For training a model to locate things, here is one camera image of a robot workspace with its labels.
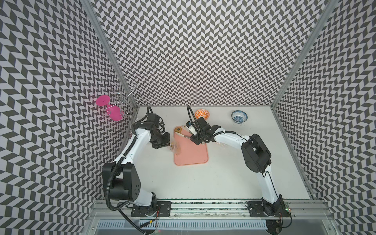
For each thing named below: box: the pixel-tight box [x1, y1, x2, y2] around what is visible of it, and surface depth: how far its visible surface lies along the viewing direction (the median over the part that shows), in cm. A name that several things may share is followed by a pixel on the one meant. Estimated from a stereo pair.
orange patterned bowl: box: [194, 108, 211, 121], surface depth 113 cm
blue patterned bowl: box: [231, 110, 249, 124], surface depth 110 cm
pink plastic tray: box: [174, 125, 209, 166], surface depth 95 cm
